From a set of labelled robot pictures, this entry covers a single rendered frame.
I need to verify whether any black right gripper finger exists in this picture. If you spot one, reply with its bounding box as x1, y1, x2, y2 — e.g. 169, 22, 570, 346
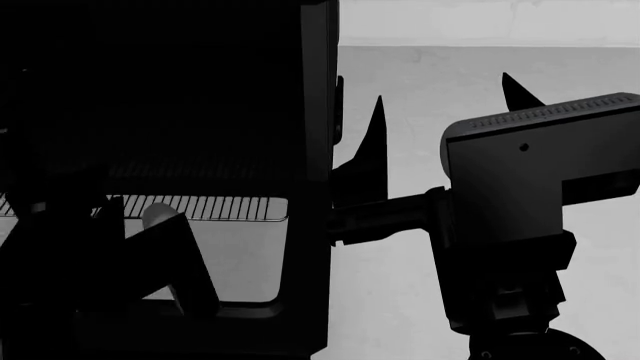
331, 94, 391, 210
501, 72, 547, 113

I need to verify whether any metal wire oven rack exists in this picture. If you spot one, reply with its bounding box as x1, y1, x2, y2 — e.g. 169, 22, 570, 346
0, 156, 302, 223

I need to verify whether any black toaster oven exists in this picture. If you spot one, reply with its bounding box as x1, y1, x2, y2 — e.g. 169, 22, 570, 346
0, 0, 342, 196

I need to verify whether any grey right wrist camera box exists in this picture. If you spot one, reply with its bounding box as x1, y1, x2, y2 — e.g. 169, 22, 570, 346
439, 91, 640, 249

